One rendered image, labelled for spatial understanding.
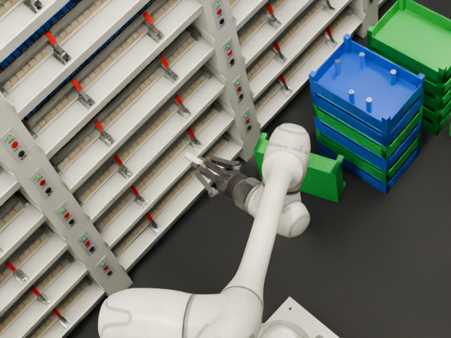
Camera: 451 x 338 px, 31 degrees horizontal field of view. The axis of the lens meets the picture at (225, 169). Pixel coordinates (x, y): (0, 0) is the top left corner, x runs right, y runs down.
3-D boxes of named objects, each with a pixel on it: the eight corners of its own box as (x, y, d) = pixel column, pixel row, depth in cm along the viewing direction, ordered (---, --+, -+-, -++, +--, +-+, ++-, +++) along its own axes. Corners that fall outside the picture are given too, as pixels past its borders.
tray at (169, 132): (224, 90, 265) (226, 78, 256) (91, 224, 248) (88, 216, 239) (178, 51, 268) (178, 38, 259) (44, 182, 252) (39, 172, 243)
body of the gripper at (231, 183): (237, 210, 223) (215, 195, 228) (258, 188, 225) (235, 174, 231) (229, 194, 217) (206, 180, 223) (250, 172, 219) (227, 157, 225)
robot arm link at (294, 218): (269, 212, 223) (278, 170, 218) (312, 239, 214) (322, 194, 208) (241, 222, 216) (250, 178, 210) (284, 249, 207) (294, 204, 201)
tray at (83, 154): (213, 53, 248) (216, 32, 235) (71, 195, 232) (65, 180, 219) (164, 13, 252) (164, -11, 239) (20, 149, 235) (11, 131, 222)
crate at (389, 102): (424, 90, 258) (425, 75, 251) (386, 134, 253) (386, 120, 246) (347, 47, 271) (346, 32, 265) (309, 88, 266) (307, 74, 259)
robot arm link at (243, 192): (274, 198, 222) (259, 188, 226) (265, 178, 215) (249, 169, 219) (252, 221, 220) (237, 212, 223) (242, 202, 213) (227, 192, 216)
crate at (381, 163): (421, 130, 279) (422, 117, 272) (386, 172, 273) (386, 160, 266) (349, 89, 292) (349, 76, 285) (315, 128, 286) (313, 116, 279)
